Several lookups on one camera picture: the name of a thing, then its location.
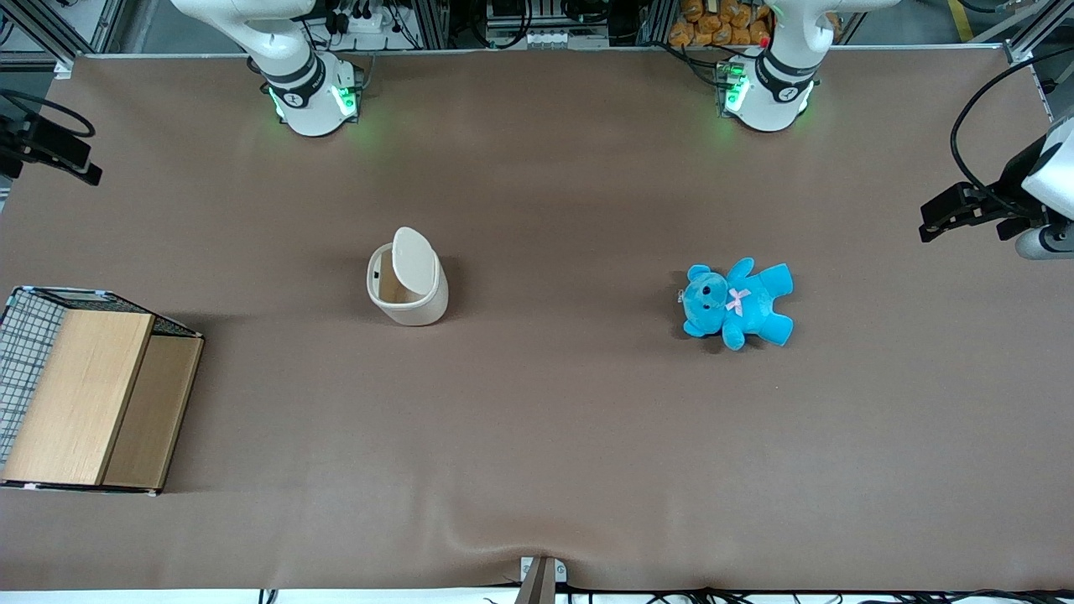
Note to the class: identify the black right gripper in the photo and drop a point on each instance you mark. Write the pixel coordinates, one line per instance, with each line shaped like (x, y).
(23, 141)

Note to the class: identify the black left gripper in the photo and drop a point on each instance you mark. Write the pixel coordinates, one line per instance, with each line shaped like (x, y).
(1009, 197)

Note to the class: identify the cream trash can with lid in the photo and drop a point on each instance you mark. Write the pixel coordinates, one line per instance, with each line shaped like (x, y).
(415, 260)

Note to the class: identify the blue teddy bear pink bow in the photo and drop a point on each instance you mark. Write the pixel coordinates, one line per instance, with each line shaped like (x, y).
(738, 302)

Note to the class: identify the pile of orange plush toys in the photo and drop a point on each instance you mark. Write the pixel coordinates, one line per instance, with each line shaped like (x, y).
(722, 23)

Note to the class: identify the white power strip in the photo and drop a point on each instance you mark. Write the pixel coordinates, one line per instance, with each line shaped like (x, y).
(365, 21)

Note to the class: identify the white terminal block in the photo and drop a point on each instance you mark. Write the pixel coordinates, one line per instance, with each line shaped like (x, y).
(566, 39)

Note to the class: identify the brown table cloth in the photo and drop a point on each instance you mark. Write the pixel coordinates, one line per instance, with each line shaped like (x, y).
(545, 419)

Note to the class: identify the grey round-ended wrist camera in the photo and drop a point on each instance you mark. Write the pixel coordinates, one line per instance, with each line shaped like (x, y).
(1045, 243)

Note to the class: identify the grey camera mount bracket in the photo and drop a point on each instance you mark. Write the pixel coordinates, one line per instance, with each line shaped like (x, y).
(541, 580)

